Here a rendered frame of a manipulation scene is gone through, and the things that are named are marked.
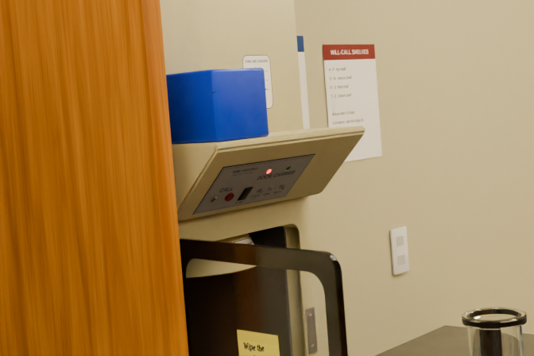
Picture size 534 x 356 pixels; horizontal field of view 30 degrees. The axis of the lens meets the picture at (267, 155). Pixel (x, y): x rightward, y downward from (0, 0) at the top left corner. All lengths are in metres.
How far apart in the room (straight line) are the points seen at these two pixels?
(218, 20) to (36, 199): 0.35
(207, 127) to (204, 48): 0.17
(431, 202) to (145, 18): 1.60
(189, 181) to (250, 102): 0.13
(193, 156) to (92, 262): 0.19
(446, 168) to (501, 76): 0.42
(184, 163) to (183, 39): 0.19
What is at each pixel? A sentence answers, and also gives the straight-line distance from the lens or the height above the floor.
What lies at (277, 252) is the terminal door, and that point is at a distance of 1.13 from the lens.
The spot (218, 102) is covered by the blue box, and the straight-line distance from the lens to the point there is 1.23.
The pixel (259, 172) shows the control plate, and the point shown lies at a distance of 1.33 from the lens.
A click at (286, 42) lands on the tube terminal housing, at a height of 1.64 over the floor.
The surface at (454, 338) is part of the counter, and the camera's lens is 2.54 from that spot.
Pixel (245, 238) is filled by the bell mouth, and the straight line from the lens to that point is 1.47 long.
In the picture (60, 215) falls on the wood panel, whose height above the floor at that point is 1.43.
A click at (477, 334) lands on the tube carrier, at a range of 1.73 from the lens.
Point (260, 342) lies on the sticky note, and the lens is 1.18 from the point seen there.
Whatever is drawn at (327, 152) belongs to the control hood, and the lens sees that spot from 1.43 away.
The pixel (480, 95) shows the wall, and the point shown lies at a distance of 2.92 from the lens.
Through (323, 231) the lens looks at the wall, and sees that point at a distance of 2.28.
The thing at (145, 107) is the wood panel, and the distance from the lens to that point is 1.18.
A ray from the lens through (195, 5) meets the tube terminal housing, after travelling 1.37.
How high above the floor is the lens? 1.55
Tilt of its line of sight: 3 degrees down
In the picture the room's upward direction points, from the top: 4 degrees counter-clockwise
